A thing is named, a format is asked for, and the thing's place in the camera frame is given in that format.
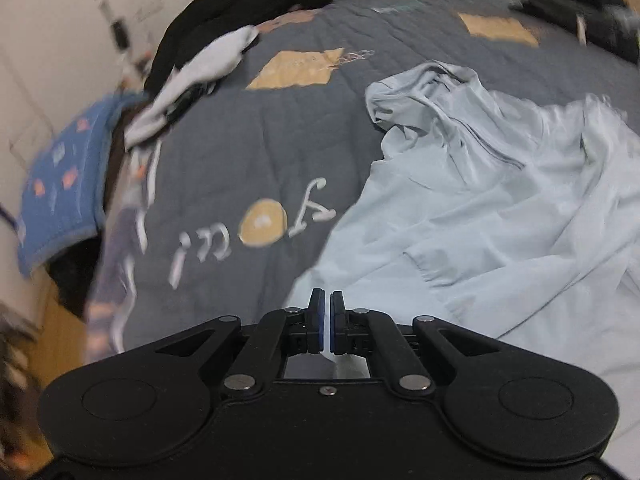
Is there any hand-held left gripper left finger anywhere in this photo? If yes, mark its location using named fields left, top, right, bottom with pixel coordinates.
left=120, top=288, right=326, bottom=393

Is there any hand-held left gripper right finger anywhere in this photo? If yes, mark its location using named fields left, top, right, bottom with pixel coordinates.
left=330, top=291, right=501, bottom=393

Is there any light blue hooded jacket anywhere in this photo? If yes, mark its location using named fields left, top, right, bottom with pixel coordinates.
left=285, top=60, right=640, bottom=381

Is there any stack of dark folded clothes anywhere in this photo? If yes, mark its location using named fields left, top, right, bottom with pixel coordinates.
left=510, top=0, right=640, bottom=61

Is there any grey printed bed quilt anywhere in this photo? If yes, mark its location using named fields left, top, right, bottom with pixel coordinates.
left=82, top=0, right=640, bottom=361

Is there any dark bedside table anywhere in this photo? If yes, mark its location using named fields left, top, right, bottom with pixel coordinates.
left=47, top=240, right=103, bottom=316

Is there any white and grey garment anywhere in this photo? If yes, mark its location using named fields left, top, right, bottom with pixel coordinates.
left=122, top=25, right=261, bottom=148

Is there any blue printed pillow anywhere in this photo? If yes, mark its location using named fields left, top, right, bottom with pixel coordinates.
left=15, top=92, right=151, bottom=278

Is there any black hairbrush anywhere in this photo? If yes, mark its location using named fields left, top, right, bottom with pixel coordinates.
left=92, top=0, right=131, bottom=53

